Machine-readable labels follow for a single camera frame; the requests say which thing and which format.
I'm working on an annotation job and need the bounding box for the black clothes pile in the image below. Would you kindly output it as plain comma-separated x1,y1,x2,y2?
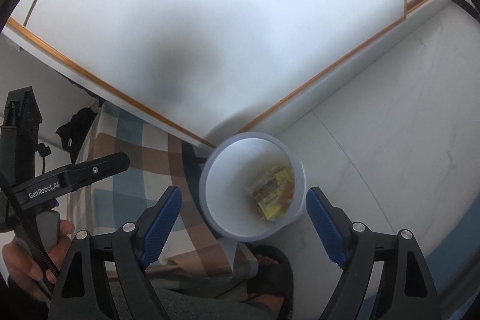
56,107,97,163

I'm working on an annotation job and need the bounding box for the yellow snack wrapper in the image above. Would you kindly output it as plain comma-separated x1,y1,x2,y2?
246,166,295,222

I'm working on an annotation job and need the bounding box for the black slipper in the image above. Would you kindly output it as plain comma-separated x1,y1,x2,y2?
247,244,294,319

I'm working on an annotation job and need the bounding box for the white round trash bin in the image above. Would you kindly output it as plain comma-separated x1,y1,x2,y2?
199,132,307,243

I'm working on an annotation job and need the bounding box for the person's left hand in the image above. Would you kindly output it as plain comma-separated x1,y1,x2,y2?
1,219,75,295

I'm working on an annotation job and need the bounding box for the checkered tablecloth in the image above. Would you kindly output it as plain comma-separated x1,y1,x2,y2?
67,103,258,288

